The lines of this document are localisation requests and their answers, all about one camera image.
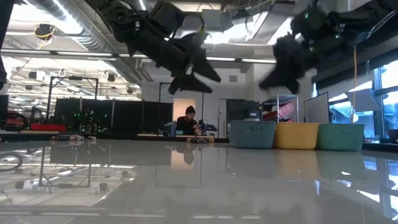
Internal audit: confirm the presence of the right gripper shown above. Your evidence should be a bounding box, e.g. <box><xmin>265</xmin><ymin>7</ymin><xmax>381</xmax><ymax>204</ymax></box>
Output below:
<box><xmin>259</xmin><ymin>32</ymin><xmax>315</xmax><ymax>95</ymax></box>

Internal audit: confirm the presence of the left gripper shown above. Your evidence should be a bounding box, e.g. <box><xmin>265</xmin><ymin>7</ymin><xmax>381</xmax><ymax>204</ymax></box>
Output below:
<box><xmin>132</xmin><ymin>30</ymin><xmax>223</xmax><ymax>96</ymax></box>

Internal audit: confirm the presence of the yellow plastic bin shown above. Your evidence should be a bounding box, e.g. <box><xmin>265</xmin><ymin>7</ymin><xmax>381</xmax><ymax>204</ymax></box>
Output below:
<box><xmin>273</xmin><ymin>121</ymin><xmax>320</xmax><ymax>151</ymax></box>

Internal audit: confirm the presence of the dark teal plastic bin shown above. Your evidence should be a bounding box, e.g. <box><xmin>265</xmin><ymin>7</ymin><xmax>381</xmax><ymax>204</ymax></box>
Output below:
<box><xmin>229</xmin><ymin>120</ymin><xmax>277</xmax><ymax>149</ymax></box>

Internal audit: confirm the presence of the mint green plastic bin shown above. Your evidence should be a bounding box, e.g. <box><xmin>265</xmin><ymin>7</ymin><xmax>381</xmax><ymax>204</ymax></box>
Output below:
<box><xmin>316</xmin><ymin>123</ymin><xmax>366</xmax><ymax>152</ymax></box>

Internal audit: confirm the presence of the linear ceiling light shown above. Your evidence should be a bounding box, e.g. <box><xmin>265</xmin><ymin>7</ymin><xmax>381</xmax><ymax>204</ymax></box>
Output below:
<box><xmin>205</xmin><ymin>56</ymin><xmax>277</xmax><ymax>65</ymax></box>
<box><xmin>0</xmin><ymin>49</ymin><xmax>147</xmax><ymax>62</ymax></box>

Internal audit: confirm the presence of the grey monitor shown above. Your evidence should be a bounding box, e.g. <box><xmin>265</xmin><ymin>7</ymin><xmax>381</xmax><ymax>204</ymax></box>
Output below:
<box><xmin>303</xmin><ymin>91</ymin><xmax>330</xmax><ymax>124</ymax></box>

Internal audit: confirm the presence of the black cabinet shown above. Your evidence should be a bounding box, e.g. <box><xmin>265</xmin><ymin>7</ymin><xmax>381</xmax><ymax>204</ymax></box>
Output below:
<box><xmin>226</xmin><ymin>98</ymin><xmax>261</xmax><ymax>123</ymax></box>

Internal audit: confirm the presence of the person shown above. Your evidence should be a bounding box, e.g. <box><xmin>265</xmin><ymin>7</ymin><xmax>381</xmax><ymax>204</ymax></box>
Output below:
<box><xmin>175</xmin><ymin>105</ymin><xmax>200</xmax><ymax>136</ymax></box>

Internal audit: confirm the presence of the grey ceiling air unit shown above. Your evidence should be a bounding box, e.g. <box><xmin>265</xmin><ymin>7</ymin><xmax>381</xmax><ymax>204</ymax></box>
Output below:
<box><xmin>201</xmin><ymin>8</ymin><xmax>233</xmax><ymax>32</ymax></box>

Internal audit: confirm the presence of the red box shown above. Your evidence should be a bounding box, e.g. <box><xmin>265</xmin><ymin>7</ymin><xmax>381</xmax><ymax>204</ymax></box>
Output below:
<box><xmin>30</xmin><ymin>123</ymin><xmax>67</xmax><ymax>133</ymax></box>

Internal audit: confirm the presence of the red black equipment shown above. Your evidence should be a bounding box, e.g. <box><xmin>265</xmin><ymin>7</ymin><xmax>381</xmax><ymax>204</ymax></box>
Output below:
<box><xmin>0</xmin><ymin>110</ymin><xmax>30</xmax><ymax>131</ymax></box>

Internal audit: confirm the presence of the metal wire shelf rack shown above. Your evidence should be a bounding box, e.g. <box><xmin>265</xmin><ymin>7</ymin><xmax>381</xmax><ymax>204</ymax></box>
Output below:
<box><xmin>262</xmin><ymin>94</ymin><xmax>300</xmax><ymax>123</ymax></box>

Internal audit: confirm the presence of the black frame workstation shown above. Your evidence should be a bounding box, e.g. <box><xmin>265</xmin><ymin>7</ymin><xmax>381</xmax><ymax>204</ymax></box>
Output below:
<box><xmin>158</xmin><ymin>82</ymin><xmax>205</xmax><ymax>138</ymax></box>
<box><xmin>46</xmin><ymin>75</ymin><xmax>174</xmax><ymax>140</ymax></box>

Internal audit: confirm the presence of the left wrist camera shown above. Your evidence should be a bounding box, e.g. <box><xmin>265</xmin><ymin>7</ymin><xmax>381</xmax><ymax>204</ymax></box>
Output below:
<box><xmin>149</xmin><ymin>1</ymin><xmax>187</xmax><ymax>35</ymax></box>

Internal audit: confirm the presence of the silver ventilation duct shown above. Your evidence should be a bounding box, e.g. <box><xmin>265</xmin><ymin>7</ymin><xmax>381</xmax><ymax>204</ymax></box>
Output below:
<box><xmin>24</xmin><ymin>0</ymin><xmax>147</xmax><ymax>83</ymax></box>

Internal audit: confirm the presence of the black yellow ceiling cable reel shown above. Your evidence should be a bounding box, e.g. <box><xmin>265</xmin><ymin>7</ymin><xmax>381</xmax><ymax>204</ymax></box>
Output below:
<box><xmin>34</xmin><ymin>24</ymin><xmax>57</xmax><ymax>42</ymax></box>

